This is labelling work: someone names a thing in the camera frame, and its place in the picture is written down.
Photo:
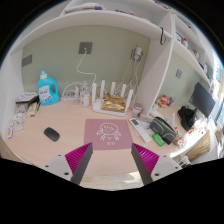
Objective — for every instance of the grey wall socket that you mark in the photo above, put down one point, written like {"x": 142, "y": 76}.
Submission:
{"x": 85, "y": 47}

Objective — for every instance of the black bag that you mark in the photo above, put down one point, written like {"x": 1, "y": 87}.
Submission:
{"x": 187, "y": 117}

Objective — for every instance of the white wifi router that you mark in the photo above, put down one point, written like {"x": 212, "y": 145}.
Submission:
{"x": 98, "y": 100}

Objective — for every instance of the white remote control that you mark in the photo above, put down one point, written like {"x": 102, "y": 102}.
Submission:
{"x": 140, "y": 130}

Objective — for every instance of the white shelf unit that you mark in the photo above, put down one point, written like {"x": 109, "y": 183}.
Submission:
{"x": 172, "y": 57}

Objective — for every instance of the green small box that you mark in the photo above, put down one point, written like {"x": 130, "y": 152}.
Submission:
{"x": 158, "y": 139}

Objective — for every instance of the red toy figure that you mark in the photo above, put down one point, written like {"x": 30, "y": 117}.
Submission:
{"x": 163, "y": 101}

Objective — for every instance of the small white cup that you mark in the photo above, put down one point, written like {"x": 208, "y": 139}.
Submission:
{"x": 137, "y": 109}

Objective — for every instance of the pile of snack packets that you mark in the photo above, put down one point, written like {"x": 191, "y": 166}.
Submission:
{"x": 22, "y": 103}

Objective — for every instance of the white wall charger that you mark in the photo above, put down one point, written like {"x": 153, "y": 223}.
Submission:
{"x": 137, "y": 54}

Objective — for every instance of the blue detergent bottle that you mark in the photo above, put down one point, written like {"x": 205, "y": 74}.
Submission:
{"x": 47, "y": 89}

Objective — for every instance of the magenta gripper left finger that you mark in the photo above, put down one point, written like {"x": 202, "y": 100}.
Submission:
{"x": 78, "y": 160}

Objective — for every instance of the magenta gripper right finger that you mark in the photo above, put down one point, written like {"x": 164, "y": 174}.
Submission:
{"x": 145, "y": 161}

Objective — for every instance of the black monitor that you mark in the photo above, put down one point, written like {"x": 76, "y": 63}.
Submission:
{"x": 202, "y": 100}

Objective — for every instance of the dark grey pouch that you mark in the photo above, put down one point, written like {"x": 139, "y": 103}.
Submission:
{"x": 163, "y": 129}

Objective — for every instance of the grey wall switch plate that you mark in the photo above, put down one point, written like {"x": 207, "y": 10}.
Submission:
{"x": 27, "y": 60}

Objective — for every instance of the black computer mouse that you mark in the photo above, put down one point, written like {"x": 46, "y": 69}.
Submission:
{"x": 52, "y": 134}

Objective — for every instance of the clear plastic bottle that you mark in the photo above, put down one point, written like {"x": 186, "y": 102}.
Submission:
{"x": 85, "y": 95}

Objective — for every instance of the pink mouse pad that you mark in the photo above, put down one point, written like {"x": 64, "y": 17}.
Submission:
{"x": 108, "y": 134}

